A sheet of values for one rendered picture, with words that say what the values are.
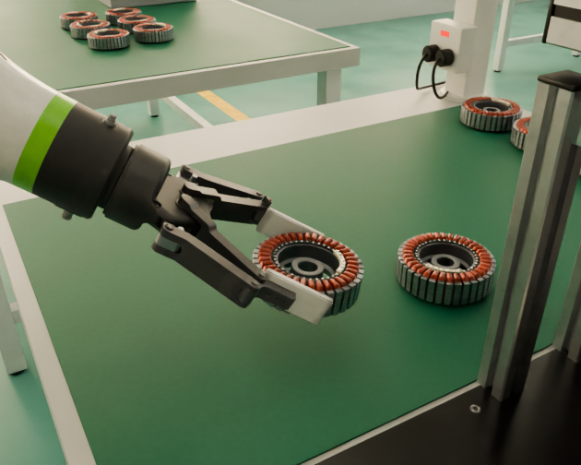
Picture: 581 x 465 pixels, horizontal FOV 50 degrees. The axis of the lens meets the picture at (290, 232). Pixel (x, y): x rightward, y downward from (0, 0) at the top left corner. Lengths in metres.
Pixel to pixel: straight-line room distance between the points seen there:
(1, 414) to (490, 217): 1.30
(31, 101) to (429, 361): 0.44
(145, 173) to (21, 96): 0.12
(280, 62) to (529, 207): 1.23
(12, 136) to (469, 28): 0.97
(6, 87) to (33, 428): 1.23
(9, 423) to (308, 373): 1.20
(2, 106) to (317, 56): 1.25
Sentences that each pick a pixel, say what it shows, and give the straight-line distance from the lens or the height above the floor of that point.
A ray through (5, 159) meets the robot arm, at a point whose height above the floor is 0.97.
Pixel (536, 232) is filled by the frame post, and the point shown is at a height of 0.94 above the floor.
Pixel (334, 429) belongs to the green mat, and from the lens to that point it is 0.58.
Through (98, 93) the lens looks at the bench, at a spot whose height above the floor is 0.73.
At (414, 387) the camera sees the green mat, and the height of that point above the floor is 0.75.
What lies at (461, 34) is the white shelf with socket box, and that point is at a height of 0.89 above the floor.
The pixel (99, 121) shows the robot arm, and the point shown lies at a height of 0.99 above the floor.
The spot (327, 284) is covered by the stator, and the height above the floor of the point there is 0.84.
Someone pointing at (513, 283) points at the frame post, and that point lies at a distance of 0.54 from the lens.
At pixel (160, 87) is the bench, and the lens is 1.54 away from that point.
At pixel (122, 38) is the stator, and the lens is 1.81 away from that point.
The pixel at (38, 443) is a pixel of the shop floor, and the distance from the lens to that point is 1.67.
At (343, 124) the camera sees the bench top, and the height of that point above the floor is 0.75.
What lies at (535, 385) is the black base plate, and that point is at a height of 0.77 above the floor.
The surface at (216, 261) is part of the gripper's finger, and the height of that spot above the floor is 0.89.
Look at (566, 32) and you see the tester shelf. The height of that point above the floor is 1.08.
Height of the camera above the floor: 1.18
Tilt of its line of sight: 30 degrees down
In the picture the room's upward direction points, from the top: straight up
